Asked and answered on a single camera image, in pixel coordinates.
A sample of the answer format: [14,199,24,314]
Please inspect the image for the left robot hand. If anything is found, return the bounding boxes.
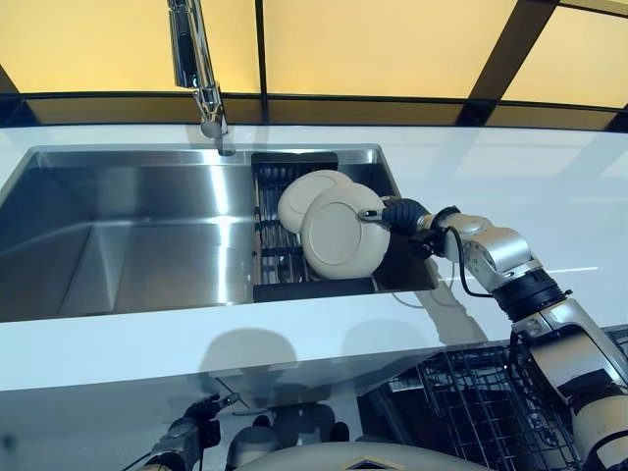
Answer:
[181,392,241,447]

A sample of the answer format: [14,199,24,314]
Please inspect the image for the beige round plate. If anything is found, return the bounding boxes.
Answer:
[299,183,393,282]
[277,171,353,235]

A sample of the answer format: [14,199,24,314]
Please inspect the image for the open dishwasher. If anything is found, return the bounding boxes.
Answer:
[357,338,628,471]

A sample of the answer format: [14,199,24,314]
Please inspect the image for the robot left leg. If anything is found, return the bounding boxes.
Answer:
[230,414,277,463]

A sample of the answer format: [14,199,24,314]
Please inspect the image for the robot leg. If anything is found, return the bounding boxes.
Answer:
[230,414,277,463]
[313,404,352,444]

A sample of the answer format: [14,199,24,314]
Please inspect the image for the robot right leg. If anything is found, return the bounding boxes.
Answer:
[313,404,352,444]

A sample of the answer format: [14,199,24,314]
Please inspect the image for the black sink dish rack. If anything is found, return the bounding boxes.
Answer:
[250,151,380,303]

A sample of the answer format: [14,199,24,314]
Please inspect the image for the beige robot torso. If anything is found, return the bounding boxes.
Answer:
[235,441,492,471]

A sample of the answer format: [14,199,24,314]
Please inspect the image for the stainless steel sink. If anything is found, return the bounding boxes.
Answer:
[0,142,441,325]

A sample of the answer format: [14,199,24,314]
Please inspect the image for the chrome kitchen faucet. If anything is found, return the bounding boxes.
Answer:
[166,0,235,156]

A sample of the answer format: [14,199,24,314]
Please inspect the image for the wire dishwasher rack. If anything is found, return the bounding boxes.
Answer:
[416,345,586,471]

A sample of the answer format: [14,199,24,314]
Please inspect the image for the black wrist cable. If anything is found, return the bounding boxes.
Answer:
[440,227,497,298]

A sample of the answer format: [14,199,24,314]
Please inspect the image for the black window frame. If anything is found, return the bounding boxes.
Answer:
[0,0,628,131]

